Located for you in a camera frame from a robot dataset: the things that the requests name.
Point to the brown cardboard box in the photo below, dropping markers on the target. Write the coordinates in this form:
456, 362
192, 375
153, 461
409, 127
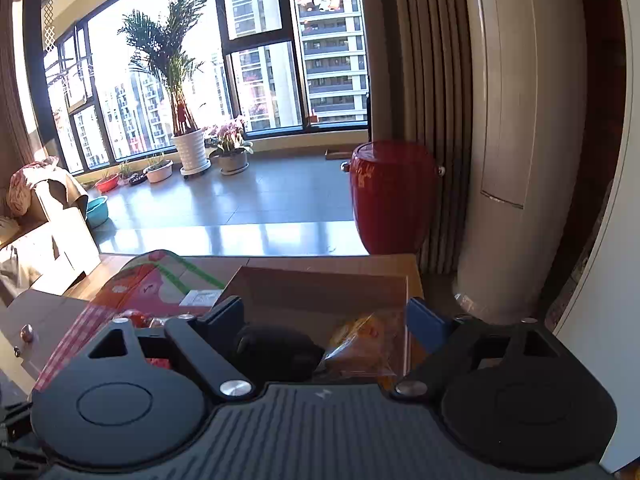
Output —
310, 285

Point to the beige pleated curtain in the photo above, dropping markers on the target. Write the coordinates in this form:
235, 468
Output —
430, 85

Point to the red plastic basin planter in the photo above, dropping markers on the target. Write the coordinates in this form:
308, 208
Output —
107, 185

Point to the grey drawer cabinet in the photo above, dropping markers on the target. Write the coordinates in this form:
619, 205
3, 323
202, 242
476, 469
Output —
45, 320

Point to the pink patterned cloth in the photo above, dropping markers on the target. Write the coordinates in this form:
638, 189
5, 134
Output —
27, 180

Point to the teal plastic basin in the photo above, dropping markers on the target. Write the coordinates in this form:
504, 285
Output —
97, 212

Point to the small dark flower pot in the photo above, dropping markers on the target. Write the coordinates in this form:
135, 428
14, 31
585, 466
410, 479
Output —
137, 179

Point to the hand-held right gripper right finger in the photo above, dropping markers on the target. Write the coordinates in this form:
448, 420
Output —
425, 325

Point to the open cardboard carton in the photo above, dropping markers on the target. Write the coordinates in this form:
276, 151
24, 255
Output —
60, 230

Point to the pink orchid in pot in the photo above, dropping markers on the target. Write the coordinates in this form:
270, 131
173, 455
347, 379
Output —
231, 160

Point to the red drum stool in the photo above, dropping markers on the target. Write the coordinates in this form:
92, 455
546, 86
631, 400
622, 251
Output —
390, 200

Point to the clear packet of orange bread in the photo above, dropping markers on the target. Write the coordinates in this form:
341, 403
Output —
360, 345

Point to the small white planter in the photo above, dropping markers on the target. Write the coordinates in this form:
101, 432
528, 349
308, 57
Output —
159, 172

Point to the white tower air conditioner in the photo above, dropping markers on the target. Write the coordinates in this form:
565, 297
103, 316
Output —
525, 135

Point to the colourful cartoon play mat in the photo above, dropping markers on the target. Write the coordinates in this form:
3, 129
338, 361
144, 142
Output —
140, 285

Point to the flat wooden tray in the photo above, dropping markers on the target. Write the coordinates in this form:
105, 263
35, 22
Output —
339, 153

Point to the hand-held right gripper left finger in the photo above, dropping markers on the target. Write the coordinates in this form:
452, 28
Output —
227, 320

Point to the black plush toy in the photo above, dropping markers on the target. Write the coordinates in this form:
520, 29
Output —
280, 352

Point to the palm plant in white pot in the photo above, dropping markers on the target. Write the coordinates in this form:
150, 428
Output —
190, 147

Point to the white door panel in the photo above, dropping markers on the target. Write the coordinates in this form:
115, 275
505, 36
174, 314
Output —
615, 260

